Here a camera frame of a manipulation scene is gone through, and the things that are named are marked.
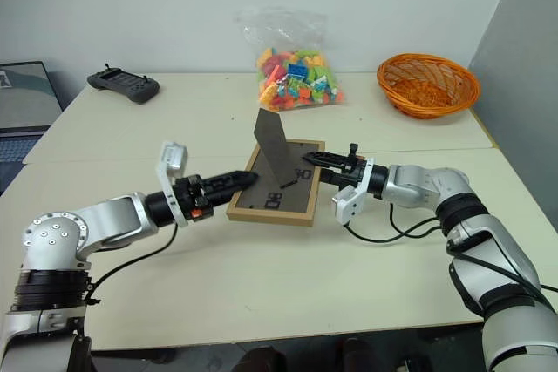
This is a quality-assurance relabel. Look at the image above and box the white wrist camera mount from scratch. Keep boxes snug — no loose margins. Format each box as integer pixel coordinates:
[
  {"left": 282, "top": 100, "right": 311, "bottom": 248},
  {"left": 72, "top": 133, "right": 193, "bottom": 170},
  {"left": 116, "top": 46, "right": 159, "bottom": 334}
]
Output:
[
  {"left": 156, "top": 140, "right": 192, "bottom": 228},
  {"left": 332, "top": 157, "right": 375, "bottom": 227}
]

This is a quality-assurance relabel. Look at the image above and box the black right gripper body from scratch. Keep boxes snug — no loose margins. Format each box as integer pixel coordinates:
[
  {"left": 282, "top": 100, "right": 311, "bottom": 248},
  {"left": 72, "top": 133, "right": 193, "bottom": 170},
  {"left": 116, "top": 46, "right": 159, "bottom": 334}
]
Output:
[{"left": 337, "top": 141, "right": 372, "bottom": 193}]

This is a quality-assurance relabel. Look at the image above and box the orange wicker basket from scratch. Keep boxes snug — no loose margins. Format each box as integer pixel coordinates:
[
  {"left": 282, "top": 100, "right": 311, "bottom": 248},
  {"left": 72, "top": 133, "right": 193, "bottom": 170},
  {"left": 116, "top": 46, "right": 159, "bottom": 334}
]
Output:
[{"left": 376, "top": 53, "right": 482, "bottom": 120}]

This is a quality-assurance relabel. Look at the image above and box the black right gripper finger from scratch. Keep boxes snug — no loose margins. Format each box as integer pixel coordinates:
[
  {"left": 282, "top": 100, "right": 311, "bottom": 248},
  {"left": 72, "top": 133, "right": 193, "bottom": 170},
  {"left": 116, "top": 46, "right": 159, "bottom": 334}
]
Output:
[
  {"left": 300, "top": 151, "right": 350, "bottom": 172},
  {"left": 319, "top": 169, "right": 350, "bottom": 188}
]

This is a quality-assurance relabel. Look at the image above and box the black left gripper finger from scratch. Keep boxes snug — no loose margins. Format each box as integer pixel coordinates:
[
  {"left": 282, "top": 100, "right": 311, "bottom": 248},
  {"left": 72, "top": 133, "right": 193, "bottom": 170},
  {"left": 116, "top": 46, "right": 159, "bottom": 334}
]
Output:
[
  {"left": 208, "top": 181, "right": 257, "bottom": 208},
  {"left": 203, "top": 169, "right": 262, "bottom": 194}
]

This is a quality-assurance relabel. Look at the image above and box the clear bag of colourful blocks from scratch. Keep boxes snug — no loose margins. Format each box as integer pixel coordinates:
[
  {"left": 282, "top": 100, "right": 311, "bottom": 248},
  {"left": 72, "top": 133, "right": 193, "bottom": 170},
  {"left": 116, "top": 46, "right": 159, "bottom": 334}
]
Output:
[{"left": 232, "top": 5, "right": 349, "bottom": 113}]

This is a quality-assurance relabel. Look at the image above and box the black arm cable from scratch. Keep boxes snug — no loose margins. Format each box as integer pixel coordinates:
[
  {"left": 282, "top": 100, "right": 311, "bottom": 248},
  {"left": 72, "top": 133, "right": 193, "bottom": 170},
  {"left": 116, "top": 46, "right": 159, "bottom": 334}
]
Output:
[
  {"left": 343, "top": 202, "right": 558, "bottom": 316},
  {"left": 85, "top": 223, "right": 180, "bottom": 306}
]

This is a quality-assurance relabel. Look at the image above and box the black handheld controller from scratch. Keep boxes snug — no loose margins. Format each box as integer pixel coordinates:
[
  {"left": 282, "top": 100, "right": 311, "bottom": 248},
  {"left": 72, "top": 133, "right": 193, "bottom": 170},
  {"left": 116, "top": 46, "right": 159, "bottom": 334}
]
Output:
[{"left": 86, "top": 63, "right": 161, "bottom": 105}]

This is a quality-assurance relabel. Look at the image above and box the wooden picture frame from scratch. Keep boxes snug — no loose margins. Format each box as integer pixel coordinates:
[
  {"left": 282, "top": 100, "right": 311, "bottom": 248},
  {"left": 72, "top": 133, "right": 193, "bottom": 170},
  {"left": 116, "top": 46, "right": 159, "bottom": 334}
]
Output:
[{"left": 225, "top": 107, "right": 327, "bottom": 227}]

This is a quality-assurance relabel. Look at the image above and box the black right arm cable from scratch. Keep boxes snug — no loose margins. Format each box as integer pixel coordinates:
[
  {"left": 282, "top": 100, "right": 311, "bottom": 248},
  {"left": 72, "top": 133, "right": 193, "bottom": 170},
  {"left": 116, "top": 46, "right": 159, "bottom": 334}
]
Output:
[{"left": 343, "top": 202, "right": 558, "bottom": 316}]

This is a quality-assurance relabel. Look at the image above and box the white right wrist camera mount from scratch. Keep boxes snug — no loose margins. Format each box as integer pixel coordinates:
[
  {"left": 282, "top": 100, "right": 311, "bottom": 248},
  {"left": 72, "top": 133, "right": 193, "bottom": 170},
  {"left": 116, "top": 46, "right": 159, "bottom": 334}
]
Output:
[{"left": 332, "top": 157, "right": 375, "bottom": 227}]

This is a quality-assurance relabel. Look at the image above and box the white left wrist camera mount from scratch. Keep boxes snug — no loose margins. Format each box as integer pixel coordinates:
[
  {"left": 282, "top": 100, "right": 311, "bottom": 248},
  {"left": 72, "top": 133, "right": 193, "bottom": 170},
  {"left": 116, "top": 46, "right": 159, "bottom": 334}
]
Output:
[{"left": 156, "top": 140, "right": 192, "bottom": 228}]

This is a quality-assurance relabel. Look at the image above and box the grey laptop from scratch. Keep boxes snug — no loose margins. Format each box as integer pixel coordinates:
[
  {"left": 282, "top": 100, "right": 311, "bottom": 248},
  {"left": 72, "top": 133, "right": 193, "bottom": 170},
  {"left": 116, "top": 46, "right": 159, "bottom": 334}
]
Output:
[{"left": 0, "top": 60, "right": 65, "bottom": 197}]

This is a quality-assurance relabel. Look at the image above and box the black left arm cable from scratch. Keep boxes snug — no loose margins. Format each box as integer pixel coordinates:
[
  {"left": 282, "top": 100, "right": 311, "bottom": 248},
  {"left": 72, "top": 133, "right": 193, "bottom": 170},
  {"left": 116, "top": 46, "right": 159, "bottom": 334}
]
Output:
[{"left": 85, "top": 223, "right": 180, "bottom": 306}]

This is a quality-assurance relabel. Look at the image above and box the dark rounded shape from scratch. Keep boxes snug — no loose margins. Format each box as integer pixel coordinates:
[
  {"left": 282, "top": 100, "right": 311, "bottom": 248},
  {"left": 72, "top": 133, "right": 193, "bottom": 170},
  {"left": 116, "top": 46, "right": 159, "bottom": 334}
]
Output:
[{"left": 242, "top": 344, "right": 288, "bottom": 372}]

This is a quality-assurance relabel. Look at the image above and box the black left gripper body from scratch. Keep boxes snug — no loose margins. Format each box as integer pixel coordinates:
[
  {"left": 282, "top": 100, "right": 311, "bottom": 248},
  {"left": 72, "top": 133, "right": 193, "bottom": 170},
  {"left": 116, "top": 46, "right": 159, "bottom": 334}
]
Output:
[{"left": 173, "top": 173, "right": 215, "bottom": 222}]

